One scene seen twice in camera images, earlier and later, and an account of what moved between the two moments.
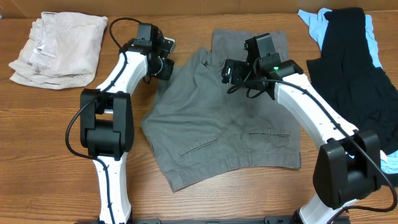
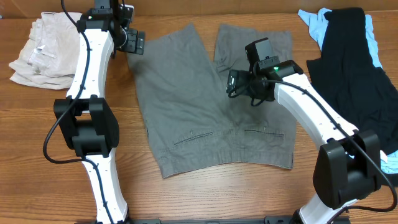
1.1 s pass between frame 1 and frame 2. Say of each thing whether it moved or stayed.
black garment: stayed
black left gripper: moved
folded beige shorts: stayed
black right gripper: moved
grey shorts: moved
